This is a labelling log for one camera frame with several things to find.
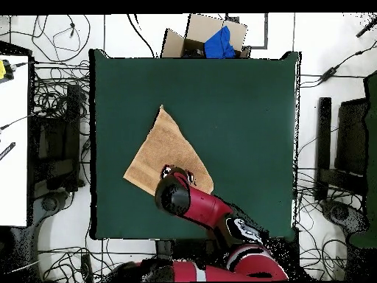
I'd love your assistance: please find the tan terry towel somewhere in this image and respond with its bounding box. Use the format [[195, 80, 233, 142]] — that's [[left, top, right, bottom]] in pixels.
[[122, 104, 215, 197]]

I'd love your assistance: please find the black flat strip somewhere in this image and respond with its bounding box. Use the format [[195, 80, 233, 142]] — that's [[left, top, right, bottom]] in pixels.
[[0, 141, 16, 161]]

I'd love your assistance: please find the dark green table cloth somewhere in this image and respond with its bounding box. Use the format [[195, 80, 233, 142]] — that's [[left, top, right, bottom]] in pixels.
[[348, 70, 377, 249], [88, 48, 302, 241]]

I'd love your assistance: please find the black equipment stand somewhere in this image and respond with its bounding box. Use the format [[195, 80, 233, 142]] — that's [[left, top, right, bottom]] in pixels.
[[314, 97, 369, 203], [27, 83, 86, 195]]

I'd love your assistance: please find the black chair base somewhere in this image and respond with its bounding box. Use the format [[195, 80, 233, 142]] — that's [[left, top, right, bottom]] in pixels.
[[319, 198, 369, 237], [38, 191, 69, 213]]

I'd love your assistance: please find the black power strip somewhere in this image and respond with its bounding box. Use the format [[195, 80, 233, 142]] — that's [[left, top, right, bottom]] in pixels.
[[80, 253, 94, 283]]

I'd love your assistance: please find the blue garment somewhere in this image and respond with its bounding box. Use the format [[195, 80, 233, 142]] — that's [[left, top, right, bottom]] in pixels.
[[203, 25, 236, 59]]

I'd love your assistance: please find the white desk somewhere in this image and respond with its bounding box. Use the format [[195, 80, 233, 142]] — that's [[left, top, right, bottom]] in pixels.
[[0, 54, 29, 227]]

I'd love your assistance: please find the open cardboard box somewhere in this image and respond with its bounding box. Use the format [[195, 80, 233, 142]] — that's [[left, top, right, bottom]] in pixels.
[[161, 13, 252, 59]]

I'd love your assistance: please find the yellow and black tool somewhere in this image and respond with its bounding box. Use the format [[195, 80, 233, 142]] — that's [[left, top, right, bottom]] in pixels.
[[0, 58, 15, 84]]

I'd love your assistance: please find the black rod-shaped object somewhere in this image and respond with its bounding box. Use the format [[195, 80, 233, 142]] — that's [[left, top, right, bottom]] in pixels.
[[355, 15, 377, 38]]

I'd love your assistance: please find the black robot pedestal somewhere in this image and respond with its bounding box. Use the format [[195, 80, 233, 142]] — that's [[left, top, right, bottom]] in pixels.
[[155, 239, 228, 266]]

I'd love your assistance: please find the black looped cable with plug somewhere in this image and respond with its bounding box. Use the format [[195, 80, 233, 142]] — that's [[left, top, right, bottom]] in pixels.
[[30, 14, 91, 63]]

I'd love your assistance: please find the black cable with adapter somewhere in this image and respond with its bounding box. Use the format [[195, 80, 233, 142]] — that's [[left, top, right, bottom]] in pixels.
[[299, 39, 377, 88]]

